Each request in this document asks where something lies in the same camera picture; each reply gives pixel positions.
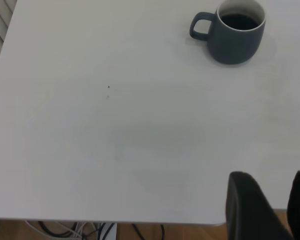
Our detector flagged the dark grey ceramic mug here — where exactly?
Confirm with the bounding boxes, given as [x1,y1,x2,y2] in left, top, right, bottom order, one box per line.
[189,0,267,65]

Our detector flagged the black cable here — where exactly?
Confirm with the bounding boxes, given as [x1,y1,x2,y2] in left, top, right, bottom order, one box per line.
[131,223,166,240]
[37,221,78,239]

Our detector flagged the white cable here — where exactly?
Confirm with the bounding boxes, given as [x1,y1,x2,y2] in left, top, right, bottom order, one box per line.
[24,219,87,240]

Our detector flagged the white power strip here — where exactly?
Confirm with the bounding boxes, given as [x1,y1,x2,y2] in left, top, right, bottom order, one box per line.
[99,222,119,240]

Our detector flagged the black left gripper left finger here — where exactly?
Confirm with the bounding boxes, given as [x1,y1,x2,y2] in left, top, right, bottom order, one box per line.
[225,171,294,240]

